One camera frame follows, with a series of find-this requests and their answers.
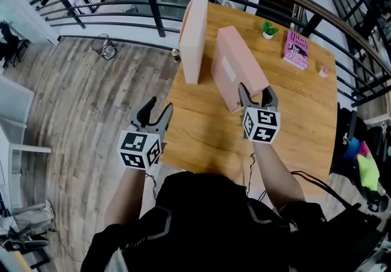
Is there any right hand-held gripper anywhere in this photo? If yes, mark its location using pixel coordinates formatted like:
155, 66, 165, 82
237, 82, 281, 144

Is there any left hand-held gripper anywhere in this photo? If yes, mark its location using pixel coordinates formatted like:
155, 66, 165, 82
117, 96, 174, 171

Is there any pink box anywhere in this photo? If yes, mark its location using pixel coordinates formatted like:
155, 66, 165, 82
211, 26, 270, 114

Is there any beige box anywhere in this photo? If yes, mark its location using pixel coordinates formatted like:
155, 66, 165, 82
178, 0, 208, 86

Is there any person's left forearm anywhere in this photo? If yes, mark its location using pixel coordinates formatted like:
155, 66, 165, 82
104, 168, 153, 227

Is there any person's right forearm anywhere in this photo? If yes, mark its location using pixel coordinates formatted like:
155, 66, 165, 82
252, 141, 306, 212

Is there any pink book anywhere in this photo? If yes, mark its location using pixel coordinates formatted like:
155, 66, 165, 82
282, 30, 310, 71

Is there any small green potted plant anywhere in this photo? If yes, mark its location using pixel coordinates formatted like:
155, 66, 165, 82
261, 20, 280, 40

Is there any black office chair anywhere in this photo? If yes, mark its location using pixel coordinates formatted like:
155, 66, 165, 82
331, 107, 391, 213

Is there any blue cushion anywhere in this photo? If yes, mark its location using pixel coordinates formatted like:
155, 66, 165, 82
342, 138, 363, 160

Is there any person's black shirt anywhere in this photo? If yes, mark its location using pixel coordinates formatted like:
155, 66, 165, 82
81, 171, 327, 272

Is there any yellow-green cushion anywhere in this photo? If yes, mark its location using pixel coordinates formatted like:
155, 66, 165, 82
357, 153, 381, 192

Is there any white desk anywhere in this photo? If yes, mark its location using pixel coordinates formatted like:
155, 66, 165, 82
0, 76, 53, 210

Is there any gray cloth bag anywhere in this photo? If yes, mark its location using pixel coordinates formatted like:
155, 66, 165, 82
0, 200, 56, 268

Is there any black bag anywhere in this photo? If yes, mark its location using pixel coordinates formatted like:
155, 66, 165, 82
290, 203, 386, 272

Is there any thin black cable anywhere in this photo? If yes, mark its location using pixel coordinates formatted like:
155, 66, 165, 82
244, 153, 266, 201
145, 172, 158, 201

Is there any black wire waste basket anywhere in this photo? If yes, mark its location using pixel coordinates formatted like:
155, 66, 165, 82
91, 33, 117, 61

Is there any thick black cable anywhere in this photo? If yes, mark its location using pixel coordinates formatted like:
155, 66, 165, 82
290, 171, 361, 213

